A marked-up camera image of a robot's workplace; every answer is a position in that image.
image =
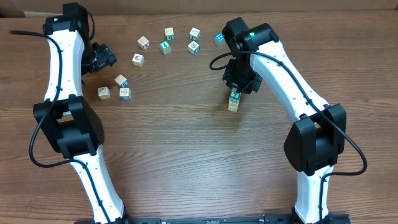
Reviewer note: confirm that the wooden block orange top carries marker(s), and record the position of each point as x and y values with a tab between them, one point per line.
138	60

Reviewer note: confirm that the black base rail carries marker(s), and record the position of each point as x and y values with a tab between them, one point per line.
265	219

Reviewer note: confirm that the wooden block green N side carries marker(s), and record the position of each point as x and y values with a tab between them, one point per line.
169	33

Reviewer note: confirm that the wooden block green 4 top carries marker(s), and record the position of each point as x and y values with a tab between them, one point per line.
165	47

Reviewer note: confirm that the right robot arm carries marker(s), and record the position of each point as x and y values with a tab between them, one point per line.
316	137

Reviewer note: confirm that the wooden block blue T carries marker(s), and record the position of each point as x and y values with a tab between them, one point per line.
125	93

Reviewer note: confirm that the wooden block blue side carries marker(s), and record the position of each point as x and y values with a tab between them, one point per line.
193	47

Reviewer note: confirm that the wooden block red X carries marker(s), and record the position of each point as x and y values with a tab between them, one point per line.
143	43

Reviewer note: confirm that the wooden block blue X top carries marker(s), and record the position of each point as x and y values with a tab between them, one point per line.
233	101

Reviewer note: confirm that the wooden block yellow top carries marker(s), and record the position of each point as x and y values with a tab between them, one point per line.
232	108

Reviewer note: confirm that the wooden block yellow side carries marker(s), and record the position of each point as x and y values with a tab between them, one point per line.
104	93

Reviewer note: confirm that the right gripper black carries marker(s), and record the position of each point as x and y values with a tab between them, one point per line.
231	78

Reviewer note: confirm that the wooden block green 7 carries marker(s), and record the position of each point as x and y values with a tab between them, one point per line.
234	95

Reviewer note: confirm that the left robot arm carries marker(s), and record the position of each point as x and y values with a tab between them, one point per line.
69	123

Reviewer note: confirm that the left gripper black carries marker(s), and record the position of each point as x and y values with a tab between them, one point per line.
106	57

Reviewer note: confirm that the wooden block blue C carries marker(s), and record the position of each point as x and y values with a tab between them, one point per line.
121	81

